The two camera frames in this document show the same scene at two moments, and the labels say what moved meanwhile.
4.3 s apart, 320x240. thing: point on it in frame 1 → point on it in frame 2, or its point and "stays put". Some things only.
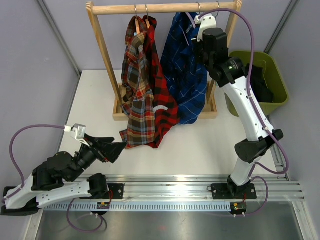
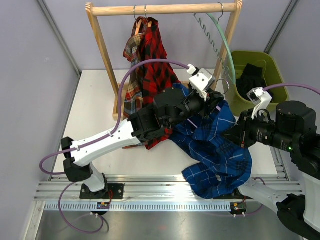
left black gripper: (105, 150) → (213, 98)
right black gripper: (197, 45) → (240, 134)
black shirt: (262, 92) stays put
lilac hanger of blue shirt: (191, 17) → (218, 108)
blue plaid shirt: (188, 81) → (220, 167)
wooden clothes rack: (215, 7) stays put
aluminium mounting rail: (177, 193) stays put
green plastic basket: (272, 77) stays put
